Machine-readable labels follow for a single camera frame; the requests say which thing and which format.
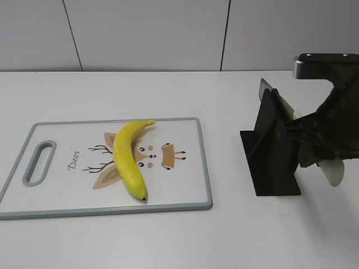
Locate yellow plastic banana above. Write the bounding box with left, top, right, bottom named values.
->
left=113, top=120, right=156, bottom=201

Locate white-handled kitchen knife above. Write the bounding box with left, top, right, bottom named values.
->
left=259, top=78, right=345, bottom=187

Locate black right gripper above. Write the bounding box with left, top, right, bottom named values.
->
left=276, top=63, right=359, bottom=169

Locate white deer cutting board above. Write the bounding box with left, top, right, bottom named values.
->
left=1, top=118, right=213, bottom=220

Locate black knife stand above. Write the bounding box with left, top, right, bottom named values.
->
left=240, top=89, right=301, bottom=196

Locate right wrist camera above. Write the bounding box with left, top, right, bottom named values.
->
left=293, top=53, right=358, bottom=82

